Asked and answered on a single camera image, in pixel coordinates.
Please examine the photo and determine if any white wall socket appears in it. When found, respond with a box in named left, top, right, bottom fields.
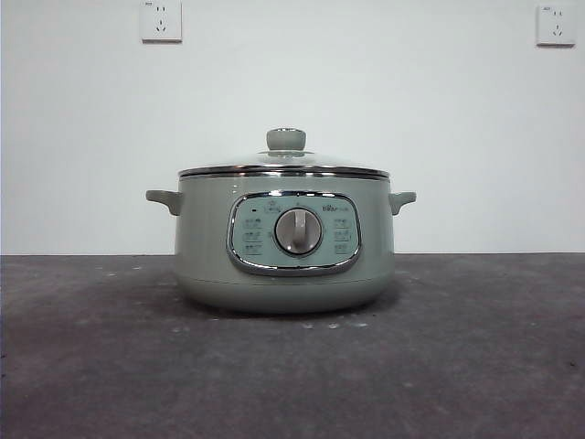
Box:
left=536, top=4, right=577, bottom=48
left=140, top=0, right=183, bottom=45

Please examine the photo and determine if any sage green electric cooking pot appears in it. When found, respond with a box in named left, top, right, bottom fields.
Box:
left=144, top=173, right=417, bottom=315

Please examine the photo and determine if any glass lid with green knob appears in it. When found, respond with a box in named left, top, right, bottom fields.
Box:
left=177, top=127, right=393, bottom=179

